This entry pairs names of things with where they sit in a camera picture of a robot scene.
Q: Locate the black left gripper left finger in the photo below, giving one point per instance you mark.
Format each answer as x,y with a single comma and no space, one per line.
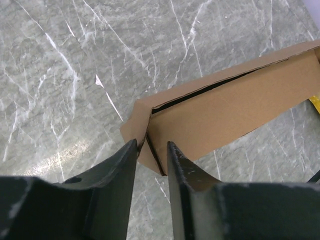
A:
93,205

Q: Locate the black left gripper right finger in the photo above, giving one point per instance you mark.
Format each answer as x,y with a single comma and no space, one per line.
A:
204,208

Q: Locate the brown cardboard paper box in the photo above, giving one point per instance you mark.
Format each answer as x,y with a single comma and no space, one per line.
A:
208,113

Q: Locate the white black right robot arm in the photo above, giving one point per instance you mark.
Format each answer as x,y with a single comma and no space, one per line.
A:
315,179

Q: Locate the yellow Lays chips bag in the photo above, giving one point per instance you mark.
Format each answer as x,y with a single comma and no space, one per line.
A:
315,100

